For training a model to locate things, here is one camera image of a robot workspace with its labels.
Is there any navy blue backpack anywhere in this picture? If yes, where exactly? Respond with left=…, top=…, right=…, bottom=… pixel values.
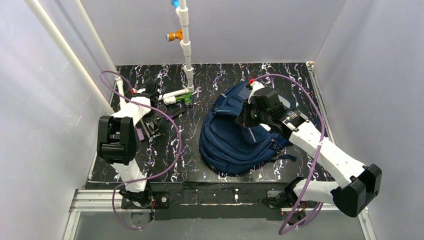
left=199, top=81, right=298, bottom=175

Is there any beige and grey stapler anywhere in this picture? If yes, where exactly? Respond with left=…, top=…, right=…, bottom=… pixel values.
left=140, top=119, right=159, bottom=138

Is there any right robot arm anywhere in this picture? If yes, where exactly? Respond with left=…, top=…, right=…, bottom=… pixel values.
left=236, top=83, right=383, bottom=218

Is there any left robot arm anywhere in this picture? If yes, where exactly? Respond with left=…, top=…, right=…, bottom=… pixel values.
left=97, top=82, right=160, bottom=208

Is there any pink marker pen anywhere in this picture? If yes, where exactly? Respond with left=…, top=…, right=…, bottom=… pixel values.
left=135, top=127, right=145, bottom=142

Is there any silver wrench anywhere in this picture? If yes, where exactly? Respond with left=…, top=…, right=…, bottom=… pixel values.
left=192, top=87, right=202, bottom=95

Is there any blue pipe fitting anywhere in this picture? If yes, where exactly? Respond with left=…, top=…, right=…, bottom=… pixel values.
left=171, top=0, right=180, bottom=8

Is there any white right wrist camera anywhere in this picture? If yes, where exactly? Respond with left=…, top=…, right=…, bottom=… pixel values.
left=246, top=79, right=265, bottom=104

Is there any green hose nozzle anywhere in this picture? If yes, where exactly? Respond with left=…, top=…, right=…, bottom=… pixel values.
left=175, top=91, right=193, bottom=108

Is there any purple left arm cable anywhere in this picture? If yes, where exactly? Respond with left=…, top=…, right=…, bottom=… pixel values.
left=99, top=70, right=183, bottom=231

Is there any orange hose nozzle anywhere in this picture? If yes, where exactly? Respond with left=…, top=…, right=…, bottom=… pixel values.
left=165, top=29, right=184, bottom=42

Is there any white PVC pipe frame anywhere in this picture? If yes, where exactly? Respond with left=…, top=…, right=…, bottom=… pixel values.
left=23, top=0, right=197, bottom=117

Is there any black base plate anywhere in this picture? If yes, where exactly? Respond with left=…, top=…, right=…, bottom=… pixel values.
left=120, top=180, right=319, bottom=222

